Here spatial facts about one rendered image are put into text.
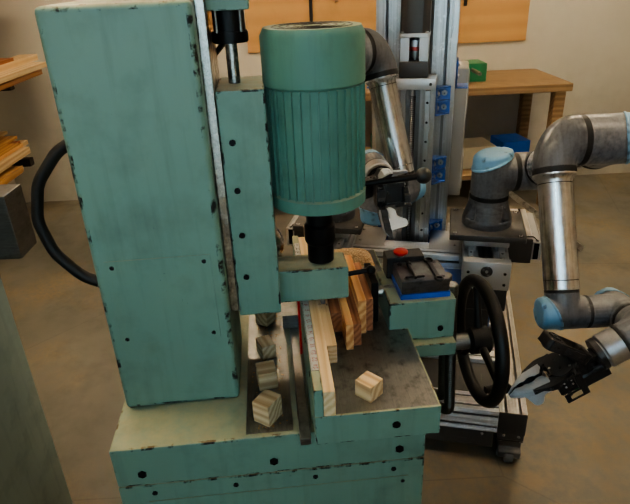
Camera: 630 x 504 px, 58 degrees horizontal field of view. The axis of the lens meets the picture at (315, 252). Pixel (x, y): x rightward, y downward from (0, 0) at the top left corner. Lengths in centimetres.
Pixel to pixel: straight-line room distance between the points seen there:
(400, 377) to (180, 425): 42
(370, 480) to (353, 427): 22
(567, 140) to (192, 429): 99
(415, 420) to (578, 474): 129
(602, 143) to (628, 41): 359
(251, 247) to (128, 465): 45
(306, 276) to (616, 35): 409
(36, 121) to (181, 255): 389
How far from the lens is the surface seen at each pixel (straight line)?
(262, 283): 107
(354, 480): 118
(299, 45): 93
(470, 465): 217
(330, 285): 112
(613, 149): 144
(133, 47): 92
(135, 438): 114
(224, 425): 112
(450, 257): 186
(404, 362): 108
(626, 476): 229
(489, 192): 179
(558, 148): 139
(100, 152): 96
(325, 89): 94
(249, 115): 96
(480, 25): 453
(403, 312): 115
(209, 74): 94
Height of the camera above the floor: 155
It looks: 26 degrees down
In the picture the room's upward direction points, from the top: 3 degrees counter-clockwise
